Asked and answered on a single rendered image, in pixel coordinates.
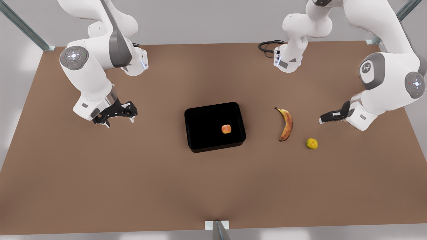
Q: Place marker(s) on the black storage box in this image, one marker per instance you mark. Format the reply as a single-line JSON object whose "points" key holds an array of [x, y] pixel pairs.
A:
{"points": [[206, 128]]}

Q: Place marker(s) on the red yellow apple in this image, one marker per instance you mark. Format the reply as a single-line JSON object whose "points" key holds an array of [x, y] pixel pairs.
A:
{"points": [[226, 129]]}

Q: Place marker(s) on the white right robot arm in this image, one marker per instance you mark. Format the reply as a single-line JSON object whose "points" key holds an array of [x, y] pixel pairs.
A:
{"points": [[86, 76]]}

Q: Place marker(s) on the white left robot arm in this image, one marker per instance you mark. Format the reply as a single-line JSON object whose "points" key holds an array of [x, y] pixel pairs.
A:
{"points": [[387, 80]]}

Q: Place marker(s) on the yellow green citrus fruit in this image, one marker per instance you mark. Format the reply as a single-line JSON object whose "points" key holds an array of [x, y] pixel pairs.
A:
{"points": [[312, 143]]}

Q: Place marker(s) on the ripe spotted banana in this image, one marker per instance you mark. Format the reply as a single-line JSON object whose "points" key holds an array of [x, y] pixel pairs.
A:
{"points": [[287, 125]]}

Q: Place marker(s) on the silver frame post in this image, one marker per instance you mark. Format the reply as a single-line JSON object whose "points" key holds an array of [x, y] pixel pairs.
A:
{"points": [[218, 230], [400, 15], [23, 26]]}

